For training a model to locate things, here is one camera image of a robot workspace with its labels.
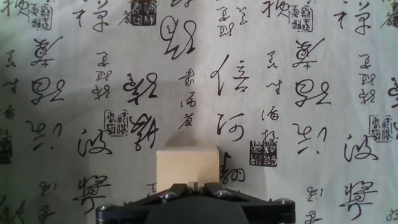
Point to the calligraphy print cloth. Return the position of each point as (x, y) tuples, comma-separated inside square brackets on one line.
[(93, 40)]

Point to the light wooden block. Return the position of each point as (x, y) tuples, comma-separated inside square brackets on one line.
[(186, 168)]

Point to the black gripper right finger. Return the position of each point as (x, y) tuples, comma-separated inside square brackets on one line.
[(267, 213)]

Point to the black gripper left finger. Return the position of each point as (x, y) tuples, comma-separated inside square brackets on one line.
[(124, 213)]

